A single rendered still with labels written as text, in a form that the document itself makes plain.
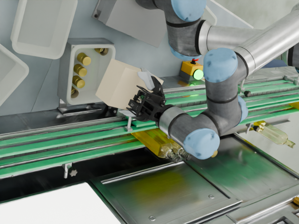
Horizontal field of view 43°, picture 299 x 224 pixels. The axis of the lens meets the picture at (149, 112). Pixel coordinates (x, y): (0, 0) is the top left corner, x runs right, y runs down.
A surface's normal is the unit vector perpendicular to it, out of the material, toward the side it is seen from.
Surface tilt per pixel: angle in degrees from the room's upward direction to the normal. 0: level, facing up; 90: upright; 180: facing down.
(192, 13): 7
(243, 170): 91
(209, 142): 1
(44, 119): 90
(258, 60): 14
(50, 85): 0
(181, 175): 90
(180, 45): 64
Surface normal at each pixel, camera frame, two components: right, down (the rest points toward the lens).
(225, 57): -0.18, -0.75
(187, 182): 0.17, -0.89
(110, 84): -0.69, -0.18
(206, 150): 0.58, 0.43
